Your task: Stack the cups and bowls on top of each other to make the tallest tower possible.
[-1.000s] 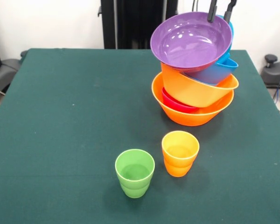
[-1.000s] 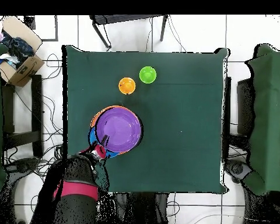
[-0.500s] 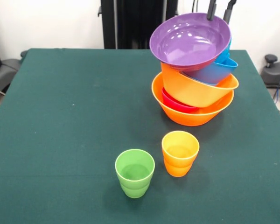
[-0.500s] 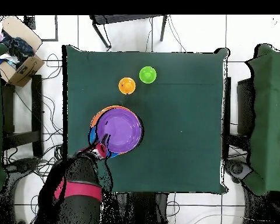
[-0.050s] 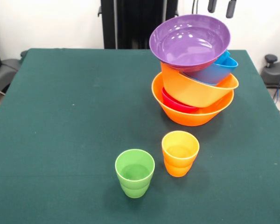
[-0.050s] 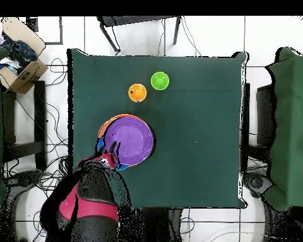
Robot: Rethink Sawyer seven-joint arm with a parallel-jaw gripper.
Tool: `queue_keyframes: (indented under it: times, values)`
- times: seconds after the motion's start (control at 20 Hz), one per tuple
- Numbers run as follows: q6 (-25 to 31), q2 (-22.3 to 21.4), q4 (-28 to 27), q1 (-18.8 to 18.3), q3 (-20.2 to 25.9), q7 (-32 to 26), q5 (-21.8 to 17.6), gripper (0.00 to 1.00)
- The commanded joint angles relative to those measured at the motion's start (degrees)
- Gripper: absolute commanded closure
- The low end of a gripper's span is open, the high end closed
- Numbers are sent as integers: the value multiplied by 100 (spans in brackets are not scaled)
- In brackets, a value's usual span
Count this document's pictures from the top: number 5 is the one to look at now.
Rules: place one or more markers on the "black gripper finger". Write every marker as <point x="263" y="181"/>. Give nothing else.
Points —
<point x="211" y="5"/>
<point x="231" y="9"/>

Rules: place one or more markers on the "large purple bowl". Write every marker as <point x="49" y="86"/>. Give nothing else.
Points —
<point x="189" y="46"/>

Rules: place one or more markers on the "blue ribbed-bottom bowl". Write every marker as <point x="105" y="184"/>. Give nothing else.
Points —
<point x="224" y="57"/>

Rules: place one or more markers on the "large blue bowl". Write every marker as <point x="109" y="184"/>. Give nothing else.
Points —
<point x="214" y="74"/>

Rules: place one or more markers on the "large orange bowl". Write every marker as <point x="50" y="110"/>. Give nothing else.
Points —
<point x="189" y="91"/>
<point x="189" y="120"/>

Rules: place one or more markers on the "small magenta bowl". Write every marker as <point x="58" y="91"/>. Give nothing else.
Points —
<point x="175" y="105"/>

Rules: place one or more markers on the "orange cup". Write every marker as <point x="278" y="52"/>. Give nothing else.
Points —
<point x="179" y="163"/>

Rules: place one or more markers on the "dark green tablecloth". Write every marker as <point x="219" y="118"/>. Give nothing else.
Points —
<point x="84" y="93"/>

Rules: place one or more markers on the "green cup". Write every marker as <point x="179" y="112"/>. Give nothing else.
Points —
<point x="134" y="184"/>

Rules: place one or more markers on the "black pedestal foot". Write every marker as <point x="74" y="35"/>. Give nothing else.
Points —
<point x="275" y="74"/>
<point x="4" y="70"/>

